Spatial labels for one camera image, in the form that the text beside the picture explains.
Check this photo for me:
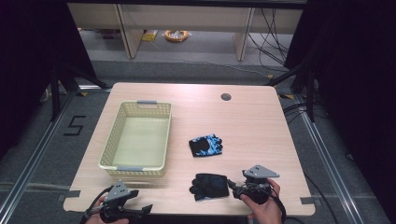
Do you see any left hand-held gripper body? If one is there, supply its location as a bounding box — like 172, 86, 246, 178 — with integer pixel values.
99, 180, 138, 223

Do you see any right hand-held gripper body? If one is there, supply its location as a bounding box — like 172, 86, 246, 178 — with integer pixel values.
237, 164, 280, 205

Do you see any black mesh glove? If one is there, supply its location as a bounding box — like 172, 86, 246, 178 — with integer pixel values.
189, 173, 231, 203

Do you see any blue and black glove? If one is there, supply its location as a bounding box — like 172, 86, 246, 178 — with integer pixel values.
188, 133, 224, 158

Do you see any pale yellow plastic basket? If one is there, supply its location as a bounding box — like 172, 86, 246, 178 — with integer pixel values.
98, 99, 173, 179

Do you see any person's left hand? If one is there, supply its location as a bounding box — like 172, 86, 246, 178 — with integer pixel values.
85, 195, 130, 224

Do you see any person's right hand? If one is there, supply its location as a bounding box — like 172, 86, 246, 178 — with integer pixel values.
239, 178, 283, 224

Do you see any black metal stand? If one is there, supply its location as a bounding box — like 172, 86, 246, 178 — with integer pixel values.
264, 62, 319, 123
49, 62, 109, 123

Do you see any yellow packet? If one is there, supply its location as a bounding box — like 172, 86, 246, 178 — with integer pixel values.
141, 29, 160, 43

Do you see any left hand-held gripper black cable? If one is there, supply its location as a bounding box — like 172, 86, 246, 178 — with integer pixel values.
79, 185, 114, 224

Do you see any hand-held gripper black cable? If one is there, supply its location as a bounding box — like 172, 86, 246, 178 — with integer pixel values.
261, 183, 288, 224
79, 185, 114, 224

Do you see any right hand-held gripper black cable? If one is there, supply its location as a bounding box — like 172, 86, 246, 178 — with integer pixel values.
261, 183, 288, 224

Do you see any black floor cable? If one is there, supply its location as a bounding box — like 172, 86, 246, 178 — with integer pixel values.
303, 172, 341, 224

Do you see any metal floor rail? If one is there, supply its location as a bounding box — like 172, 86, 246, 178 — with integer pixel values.
0, 90, 78, 217
293, 92, 363, 224

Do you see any bundle of black floor cables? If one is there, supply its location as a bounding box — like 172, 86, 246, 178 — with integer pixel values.
247, 7, 291, 67

